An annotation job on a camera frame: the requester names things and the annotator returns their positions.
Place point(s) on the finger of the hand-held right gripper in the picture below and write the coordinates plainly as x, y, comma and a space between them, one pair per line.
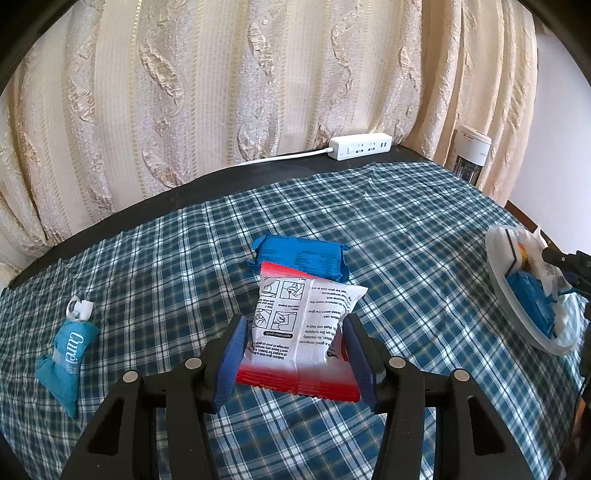
565, 259

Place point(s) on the blue packet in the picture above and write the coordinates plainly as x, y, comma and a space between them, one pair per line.
300, 251
531, 295

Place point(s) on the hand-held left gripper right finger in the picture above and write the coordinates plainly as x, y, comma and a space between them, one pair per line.
360, 364

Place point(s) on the grey sponge block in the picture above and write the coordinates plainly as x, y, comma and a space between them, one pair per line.
511, 249

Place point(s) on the clear plastic container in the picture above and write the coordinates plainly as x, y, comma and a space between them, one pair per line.
496, 263

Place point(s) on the red and white packet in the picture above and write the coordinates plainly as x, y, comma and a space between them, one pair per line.
295, 323

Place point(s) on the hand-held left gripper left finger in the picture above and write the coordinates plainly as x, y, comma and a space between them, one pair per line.
231, 364

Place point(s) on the yellow and orange block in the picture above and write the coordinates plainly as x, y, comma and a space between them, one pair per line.
525, 256

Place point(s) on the white packets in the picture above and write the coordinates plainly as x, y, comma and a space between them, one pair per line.
540, 244

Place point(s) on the teal tube with white cap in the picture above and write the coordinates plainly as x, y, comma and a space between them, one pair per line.
69, 360

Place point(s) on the white tower appliance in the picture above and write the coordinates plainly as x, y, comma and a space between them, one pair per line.
471, 147

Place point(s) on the white power strip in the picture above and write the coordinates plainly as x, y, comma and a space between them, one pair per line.
360, 146

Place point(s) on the cream patterned curtain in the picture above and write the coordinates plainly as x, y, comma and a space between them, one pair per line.
231, 69

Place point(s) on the blue plaid cloth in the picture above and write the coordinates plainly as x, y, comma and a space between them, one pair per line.
415, 221

